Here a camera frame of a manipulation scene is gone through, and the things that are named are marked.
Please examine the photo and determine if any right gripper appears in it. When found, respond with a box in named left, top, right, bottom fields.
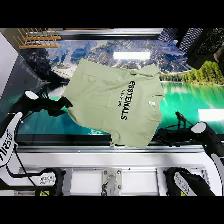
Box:
left=155, top=127, right=180, bottom=148

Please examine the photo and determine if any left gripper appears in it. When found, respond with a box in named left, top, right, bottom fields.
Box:
left=45, top=96, right=74, bottom=118

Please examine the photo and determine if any pale green T-shirt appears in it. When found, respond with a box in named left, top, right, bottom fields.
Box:
left=61, top=58, right=165, bottom=149

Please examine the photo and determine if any brown clothes hanger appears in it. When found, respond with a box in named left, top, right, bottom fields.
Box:
left=20, top=28, right=62, bottom=37
left=13, top=37, right=60, bottom=50
left=16, top=33, right=63, bottom=43

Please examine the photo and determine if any silver frame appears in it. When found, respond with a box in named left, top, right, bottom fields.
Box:
left=0, top=142, right=224, bottom=197

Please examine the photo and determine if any black cable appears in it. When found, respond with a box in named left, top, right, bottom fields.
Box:
left=13, top=141, right=38, bottom=188

